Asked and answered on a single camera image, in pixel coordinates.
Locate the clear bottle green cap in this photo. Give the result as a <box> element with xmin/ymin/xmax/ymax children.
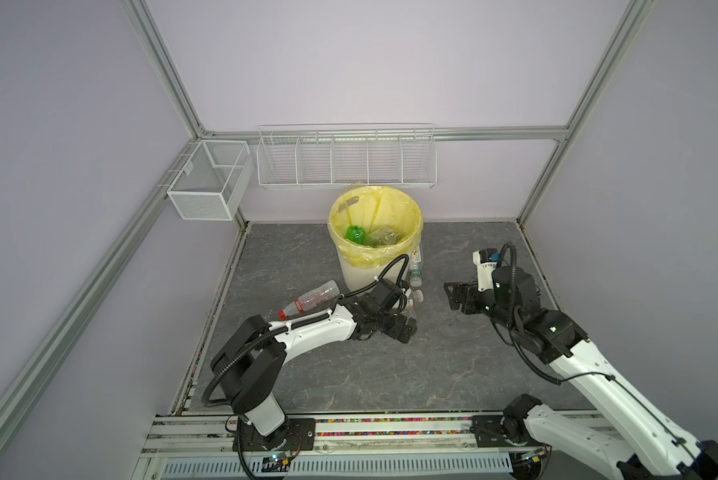
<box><xmin>409</xmin><ymin>247</ymin><xmax>423</xmax><ymax>289</ymax></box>

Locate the green bottle yellow cap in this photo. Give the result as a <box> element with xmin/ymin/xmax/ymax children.
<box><xmin>345</xmin><ymin>225</ymin><xmax>366</xmax><ymax>245</ymax></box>

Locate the clear bottle orange label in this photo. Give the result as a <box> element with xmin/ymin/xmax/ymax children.
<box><xmin>408</xmin><ymin>289</ymin><xmax>424</xmax><ymax>304</ymax></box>

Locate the square clear bottle green label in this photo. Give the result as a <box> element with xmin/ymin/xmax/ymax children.
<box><xmin>365</xmin><ymin>226</ymin><xmax>398</xmax><ymax>248</ymax></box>

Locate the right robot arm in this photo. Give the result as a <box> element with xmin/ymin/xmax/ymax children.
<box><xmin>444</xmin><ymin>266</ymin><xmax>718</xmax><ymax>479</ymax></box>

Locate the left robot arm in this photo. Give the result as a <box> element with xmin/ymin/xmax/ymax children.
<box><xmin>201</xmin><ymin>278</ymin><xmax>417</xmax><ymax>450</ymax></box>

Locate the white plastic bin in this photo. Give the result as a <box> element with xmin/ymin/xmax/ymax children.
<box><xmin>338</xmin><ymin>251</ymin><xmax>418</xmax><ymax>291</ymax></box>

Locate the yellow bin liner bag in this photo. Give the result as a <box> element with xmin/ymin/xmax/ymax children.
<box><xmin>327</xmin><ymin>185</ymin><xmax>424</xmax><ymax>268</ymax></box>

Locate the clear bottle red cap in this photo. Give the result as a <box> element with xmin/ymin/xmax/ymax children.
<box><xmin>278</xmin><ymin>280</ymin><xmax>340</xmax><ymax>320</ymax></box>

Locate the small white mesh basket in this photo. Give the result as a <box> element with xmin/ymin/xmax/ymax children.
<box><xmin>167</xmin><ymin>140</ymin><xmax>254</xmax><ymax>221</ymax></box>

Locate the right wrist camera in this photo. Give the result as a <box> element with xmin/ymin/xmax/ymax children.
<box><xmin>472</xmin><ymin>248</ymin><xmax>499</xmax><ymax>292</ymax></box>

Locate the long white wire basket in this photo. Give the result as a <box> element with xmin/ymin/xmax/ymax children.
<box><xmin>256</xmin><ymin>123</ymin><xmax>438</xmax><ymax>189</ymax></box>

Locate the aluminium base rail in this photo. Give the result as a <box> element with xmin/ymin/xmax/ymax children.
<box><xmin>131</xmin><ymin>411</ymin><xmax>600</xmax><ymax>479</ymax></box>

